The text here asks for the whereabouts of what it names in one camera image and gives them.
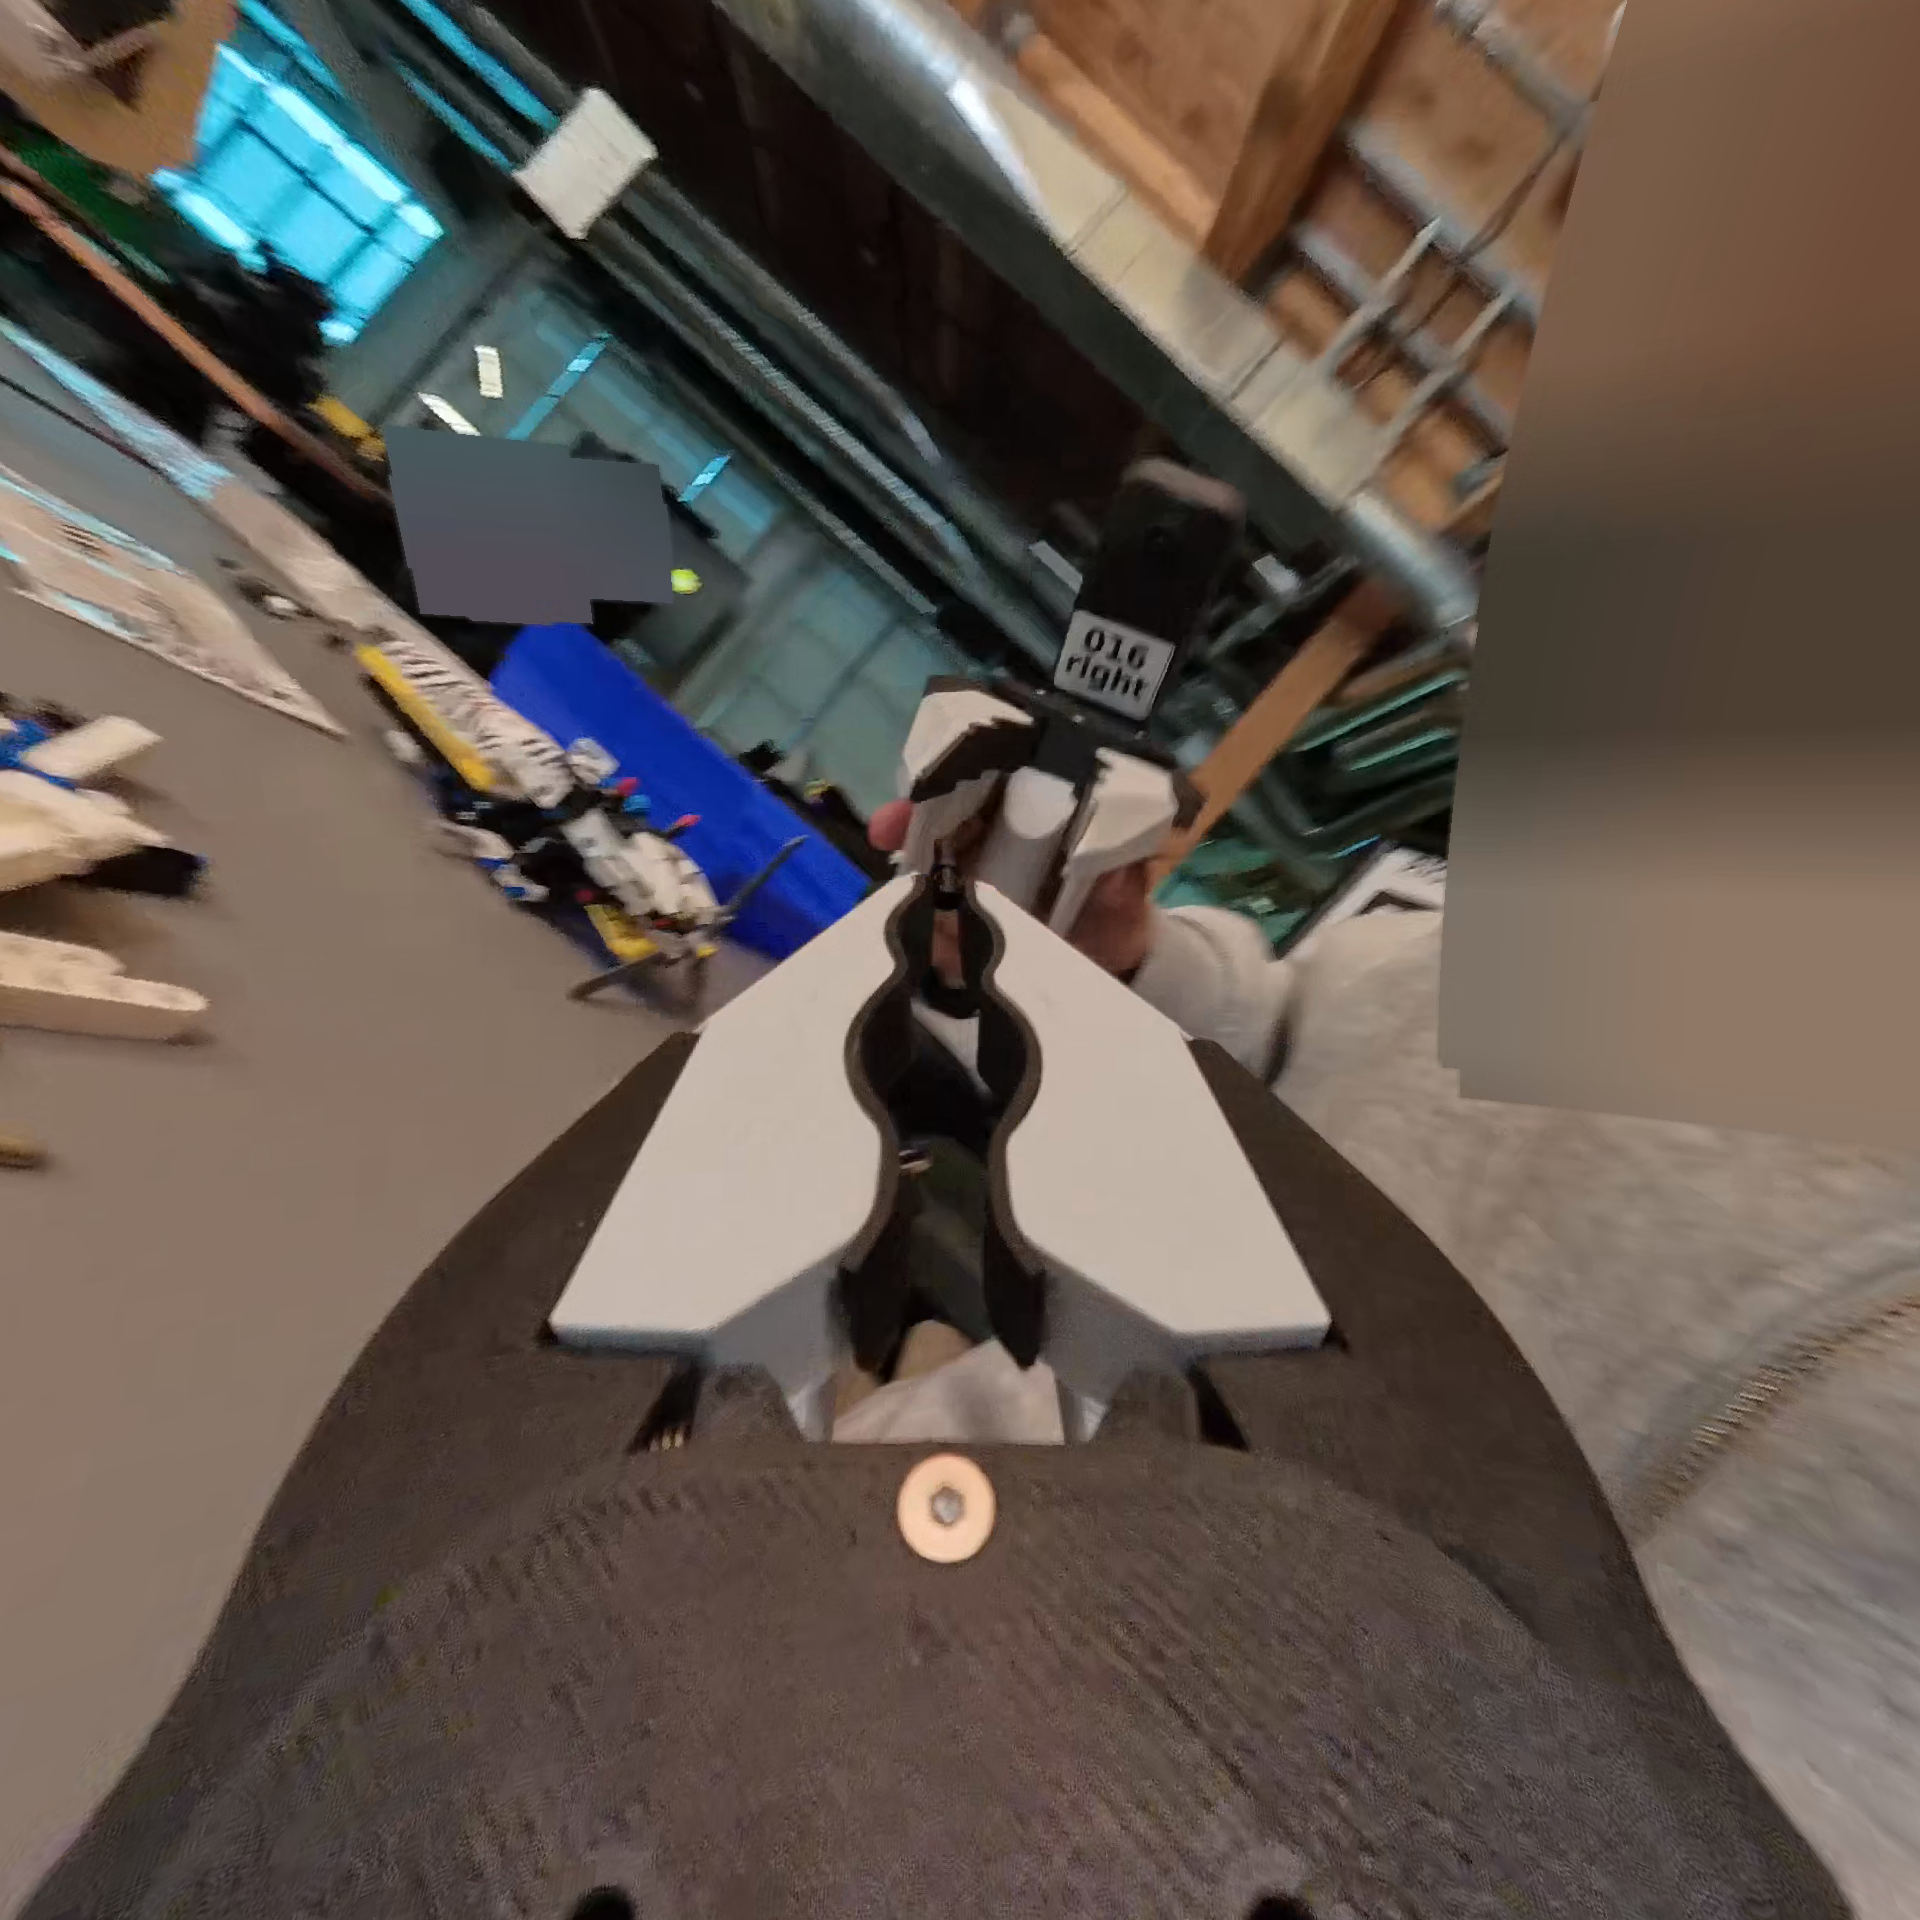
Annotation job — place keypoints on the skylight window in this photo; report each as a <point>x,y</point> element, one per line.
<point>285,166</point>

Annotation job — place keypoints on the white black lego vehicle model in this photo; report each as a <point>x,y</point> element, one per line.
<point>630,862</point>

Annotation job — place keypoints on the lego instruction booklet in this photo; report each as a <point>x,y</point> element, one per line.
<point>150,600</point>

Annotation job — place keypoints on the zebra striped yellow box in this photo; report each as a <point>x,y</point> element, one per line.
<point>464,713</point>

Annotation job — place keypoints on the person's grey hoodie torso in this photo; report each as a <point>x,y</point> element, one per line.
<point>1651,1350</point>

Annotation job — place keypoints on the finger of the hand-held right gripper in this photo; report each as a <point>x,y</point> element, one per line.
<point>1125,818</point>
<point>954,744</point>

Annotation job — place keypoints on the person's right forearm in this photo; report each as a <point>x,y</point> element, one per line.
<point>1214,974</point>

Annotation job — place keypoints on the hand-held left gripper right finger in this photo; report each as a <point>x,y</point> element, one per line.
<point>1155,1185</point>

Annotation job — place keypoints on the dark grey lego blade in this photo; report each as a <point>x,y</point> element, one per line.
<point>630,980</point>

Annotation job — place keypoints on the blue white lego piece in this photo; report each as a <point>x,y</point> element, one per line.
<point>67,748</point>

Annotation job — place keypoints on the white lego panel piece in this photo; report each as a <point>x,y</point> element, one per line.
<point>90,998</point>
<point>75,840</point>

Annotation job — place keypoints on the silver ventilation duct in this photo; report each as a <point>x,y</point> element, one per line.
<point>960,106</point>

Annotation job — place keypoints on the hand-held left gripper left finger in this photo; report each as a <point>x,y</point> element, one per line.
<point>720,1185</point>

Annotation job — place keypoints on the white ceiling vent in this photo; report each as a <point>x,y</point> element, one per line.
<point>585,158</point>

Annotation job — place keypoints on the blue plastic bin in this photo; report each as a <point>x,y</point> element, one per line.
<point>674,764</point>

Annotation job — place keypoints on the light wooden beam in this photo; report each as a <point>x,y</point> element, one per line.
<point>1306,674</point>

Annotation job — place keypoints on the person's right hand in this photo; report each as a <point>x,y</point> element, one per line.
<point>1113,918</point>

